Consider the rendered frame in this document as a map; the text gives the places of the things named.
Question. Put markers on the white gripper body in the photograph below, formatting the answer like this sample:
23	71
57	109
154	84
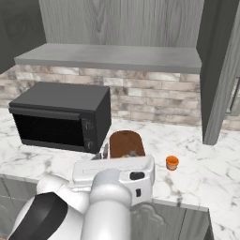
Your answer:
103	167

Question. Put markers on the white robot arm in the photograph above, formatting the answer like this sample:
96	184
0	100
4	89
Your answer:
106	212

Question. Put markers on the brown wooden cutting board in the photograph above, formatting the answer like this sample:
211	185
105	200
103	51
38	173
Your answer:
126	142

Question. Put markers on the grey base cabinet door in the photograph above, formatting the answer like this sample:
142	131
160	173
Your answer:
195	226
159	223

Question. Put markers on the grey base cabinet drawers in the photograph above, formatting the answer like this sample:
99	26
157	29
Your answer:
14	200

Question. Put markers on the small orange jar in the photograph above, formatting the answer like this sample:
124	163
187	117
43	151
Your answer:
172	162

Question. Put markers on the black microwave oven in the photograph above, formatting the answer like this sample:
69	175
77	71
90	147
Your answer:
59	117

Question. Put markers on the grey wall cabinet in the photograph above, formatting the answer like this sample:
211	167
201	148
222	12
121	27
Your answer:
118	37

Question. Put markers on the grey wall cabinet door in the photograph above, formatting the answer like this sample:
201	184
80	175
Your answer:
15	31
215	72

